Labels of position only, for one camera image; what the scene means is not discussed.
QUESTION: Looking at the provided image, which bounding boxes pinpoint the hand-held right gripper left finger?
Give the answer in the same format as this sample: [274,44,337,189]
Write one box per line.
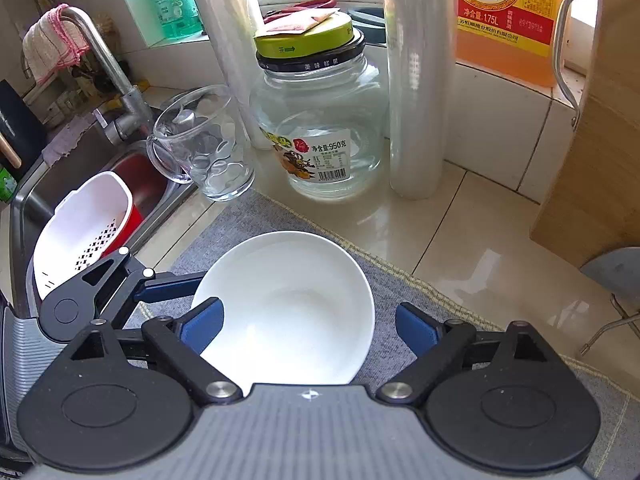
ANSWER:
[70,296,244,406]

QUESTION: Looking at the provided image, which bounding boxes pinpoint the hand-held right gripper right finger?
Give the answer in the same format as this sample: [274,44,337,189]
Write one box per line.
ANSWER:
[376,302,547,405]

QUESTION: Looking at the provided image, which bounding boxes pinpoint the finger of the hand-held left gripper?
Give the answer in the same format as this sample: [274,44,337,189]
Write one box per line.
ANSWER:
[75,246,209,329]

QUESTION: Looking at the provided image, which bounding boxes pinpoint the white bowl pink flowers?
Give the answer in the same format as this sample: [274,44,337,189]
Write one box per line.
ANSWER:
[191,230,376,387]

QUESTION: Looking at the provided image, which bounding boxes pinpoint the grey green checked dish mat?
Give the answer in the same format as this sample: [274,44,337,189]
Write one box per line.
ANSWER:
[122,190,640,480]

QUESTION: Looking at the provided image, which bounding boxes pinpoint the red basin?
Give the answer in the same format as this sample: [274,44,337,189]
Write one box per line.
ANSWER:
[97,152,168,261]

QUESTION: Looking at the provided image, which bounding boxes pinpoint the white colander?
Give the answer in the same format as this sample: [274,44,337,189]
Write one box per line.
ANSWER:
[32,171,133,301]

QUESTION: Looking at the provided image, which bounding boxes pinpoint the clear glass mug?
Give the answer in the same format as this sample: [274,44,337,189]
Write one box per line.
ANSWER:
[146,85,257,202]

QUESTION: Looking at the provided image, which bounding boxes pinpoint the steel sink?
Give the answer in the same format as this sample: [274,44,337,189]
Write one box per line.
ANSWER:
[10,100,201,311]

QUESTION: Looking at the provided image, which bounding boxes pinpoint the glass jar green lid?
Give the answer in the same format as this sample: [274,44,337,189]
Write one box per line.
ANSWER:
[249,8,391,198]

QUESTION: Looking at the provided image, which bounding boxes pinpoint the steel faucet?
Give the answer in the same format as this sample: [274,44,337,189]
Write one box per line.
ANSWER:
[60,6,153,143]

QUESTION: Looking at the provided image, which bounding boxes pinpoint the large cling film roll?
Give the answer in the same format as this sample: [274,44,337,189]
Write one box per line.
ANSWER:
[378,0,457,200]

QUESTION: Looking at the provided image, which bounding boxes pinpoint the bamboo cutting board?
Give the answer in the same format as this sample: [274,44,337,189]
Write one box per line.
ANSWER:
[530,0,640,268]

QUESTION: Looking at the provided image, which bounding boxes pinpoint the small cling film roll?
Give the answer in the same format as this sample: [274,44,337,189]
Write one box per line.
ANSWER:
[182,0,273,150]

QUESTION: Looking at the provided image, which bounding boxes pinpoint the pink white cloth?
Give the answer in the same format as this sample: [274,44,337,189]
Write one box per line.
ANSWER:
[22,4,91,83]

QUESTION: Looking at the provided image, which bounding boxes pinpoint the orange cooking wine bottle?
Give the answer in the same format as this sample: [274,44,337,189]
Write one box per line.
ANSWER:
[452,0,573,88]

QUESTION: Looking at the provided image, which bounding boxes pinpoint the kitchen knife black handle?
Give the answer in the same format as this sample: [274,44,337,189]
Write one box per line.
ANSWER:
[580,247,640,307]

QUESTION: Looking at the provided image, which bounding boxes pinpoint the metal wire rack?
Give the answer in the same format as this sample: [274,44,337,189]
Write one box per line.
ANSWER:
[550,0,640,356]

